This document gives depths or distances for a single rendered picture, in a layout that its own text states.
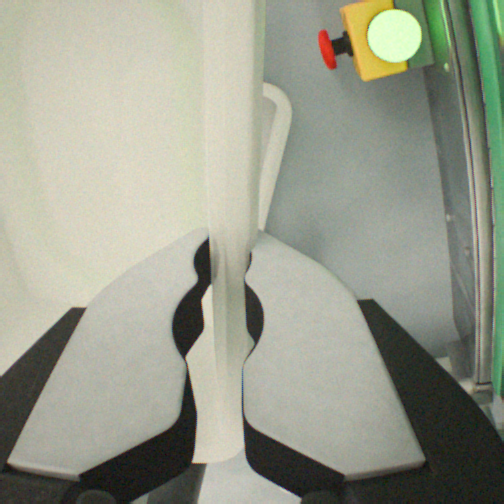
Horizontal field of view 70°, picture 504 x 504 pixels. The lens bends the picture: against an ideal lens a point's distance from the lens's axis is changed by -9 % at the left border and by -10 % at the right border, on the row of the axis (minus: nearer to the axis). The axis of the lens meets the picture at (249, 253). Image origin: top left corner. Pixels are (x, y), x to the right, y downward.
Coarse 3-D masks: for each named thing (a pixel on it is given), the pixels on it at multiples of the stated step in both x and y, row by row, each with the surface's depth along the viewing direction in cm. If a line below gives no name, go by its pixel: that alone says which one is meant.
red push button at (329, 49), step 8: (320, 32) 35; (320, 40) 34; (328, 40) 34; (336, 40) 35; (344, 40) 35; (320, 48) 35; (328, 48) 34; (336, 48) 35; (344, 48) 35; (328, 56) 35; (328, 64) 36; (336, 64) 36
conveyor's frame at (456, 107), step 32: (448, 0) 25; (448, 32) 26; (448, 96) 32; (480, 96) 28; (448, 128) 35; (480, 128) 29; (448, 160) 38; (480, 160) 31; (448, 192) 42; (480, 192) 32; (448, 224) 46; (480, 224) 34; (480, 256) 36; (480, 288) 38; (480, 320) 40; (480, 352) 42
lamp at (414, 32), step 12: (384, 12) 29; (396, 12) 28; (372, 24) 30; (384, 24) 29; (396, 24) 28; (408, 24) 28; (372, 36) 30; (384, 36) 29; (396, 36) 29; (408, 36) 29; (420, 36) 29; (372, 48) 31; (384, 48) 30; (396, 48) 29; (408, 48) 29; (396, 60) 31
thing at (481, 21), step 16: (480, 0) 22; (496, 0) 20; (480, 16) 23; (496, 16) 21; (480, 32) 24; (496, 32) 22; (480, 48) 25; (496, 48) 23; (496, 64) 24; (496, 80) 25; (496, 96) 25; (496, 112) 26; (496, 128) 27; (496, 144) 28; (496, 160) 29; (496, 176) 30; (496, 192) 30; (496, 208) 31; (496, 224) 32; (496, 240) 33; (496, 256) 34; (496, 272) 35; (496, 288) 36; (496, 304) 37; (496, 320) 38; (496, 336) 39; (496, 352) 39; (496, 368) 40; (496, 384) 41
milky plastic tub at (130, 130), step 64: (0, 0) 14; (64, 0) 14; (128, 0) 13; (192, 0) 13; (256, 0) 7; (0, 64) 15; (64, 64) 15; (128, 64) 15; (192, 64) 14; (256, 64) 8; (0, 128) 17; (64, 128) 17; (128, 128) 16; (192, 128) 16; (256, 128) 8; (0, 192) 19; (64, 192) 19; (128, 192) 18; (192, 192) 17; (256, 192) 9; (0, 256) 21; (64, 256) 21; (128, 256) 20; (0, 320) 21; (192, 384) 19
